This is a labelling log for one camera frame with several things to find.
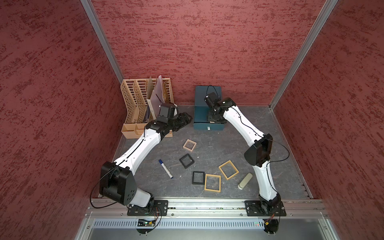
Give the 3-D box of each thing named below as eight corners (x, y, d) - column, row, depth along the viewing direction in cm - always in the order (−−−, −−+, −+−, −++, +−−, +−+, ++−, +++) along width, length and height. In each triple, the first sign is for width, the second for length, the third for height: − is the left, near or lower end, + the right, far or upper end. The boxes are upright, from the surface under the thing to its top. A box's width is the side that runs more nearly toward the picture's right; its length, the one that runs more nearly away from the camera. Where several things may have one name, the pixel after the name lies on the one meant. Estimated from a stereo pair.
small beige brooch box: (182, 148, 98) (182, 147, 97) (187, 139, 103) (187, 138, 101) (192, 153, 96) (192, 151, 95) (197, 144, 101) (197, 142, 99)
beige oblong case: (241, 191, 81) (242, 189, 79) (236, 186, 82) (238, 185, 80) (252, 177, 86) (254, 175, 84) (247, 173, 87) (249, 171, 85)
